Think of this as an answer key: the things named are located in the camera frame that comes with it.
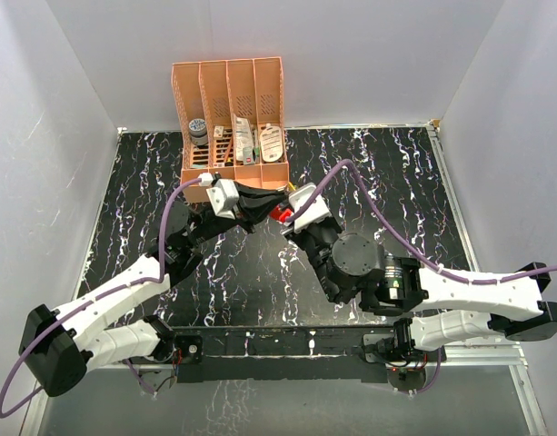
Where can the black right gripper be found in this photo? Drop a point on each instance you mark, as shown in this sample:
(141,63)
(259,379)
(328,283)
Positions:
(298,238)

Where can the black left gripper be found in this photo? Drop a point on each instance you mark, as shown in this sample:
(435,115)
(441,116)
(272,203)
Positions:
(254,203)

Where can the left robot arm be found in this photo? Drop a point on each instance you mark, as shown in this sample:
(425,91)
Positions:
(60,346)

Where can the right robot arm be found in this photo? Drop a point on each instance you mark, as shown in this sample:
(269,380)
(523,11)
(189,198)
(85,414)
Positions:
(429,309)

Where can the white product packet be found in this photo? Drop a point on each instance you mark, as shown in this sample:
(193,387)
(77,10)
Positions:
(243,141)

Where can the oval white blister pack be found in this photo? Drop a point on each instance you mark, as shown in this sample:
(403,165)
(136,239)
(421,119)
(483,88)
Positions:
(271,143)

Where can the small white card box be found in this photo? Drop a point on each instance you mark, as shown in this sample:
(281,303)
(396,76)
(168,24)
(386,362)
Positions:
(218,132)

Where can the grey round tin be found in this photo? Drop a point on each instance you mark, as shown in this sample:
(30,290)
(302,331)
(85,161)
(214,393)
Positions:
(197,128)

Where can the orange plastic desk organizer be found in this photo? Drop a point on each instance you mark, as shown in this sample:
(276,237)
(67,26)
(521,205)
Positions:
(231,114)

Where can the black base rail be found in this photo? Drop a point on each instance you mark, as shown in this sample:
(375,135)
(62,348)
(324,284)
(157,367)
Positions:
(282,352)

